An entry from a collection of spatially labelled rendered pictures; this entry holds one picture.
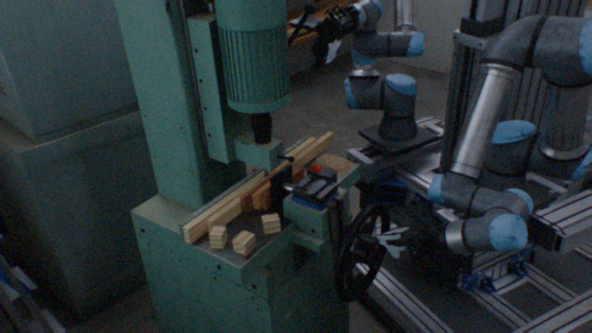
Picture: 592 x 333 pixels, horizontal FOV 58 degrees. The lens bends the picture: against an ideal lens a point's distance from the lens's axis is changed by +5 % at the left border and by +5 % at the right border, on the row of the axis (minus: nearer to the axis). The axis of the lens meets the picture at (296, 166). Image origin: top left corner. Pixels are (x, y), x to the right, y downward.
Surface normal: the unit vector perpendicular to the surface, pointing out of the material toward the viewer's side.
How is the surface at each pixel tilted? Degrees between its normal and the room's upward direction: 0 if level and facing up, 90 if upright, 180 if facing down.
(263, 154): 90
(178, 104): 90
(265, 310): 90
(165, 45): 90
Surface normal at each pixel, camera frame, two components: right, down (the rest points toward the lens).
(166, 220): -0.04, -0.86
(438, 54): -0.70, 0.39
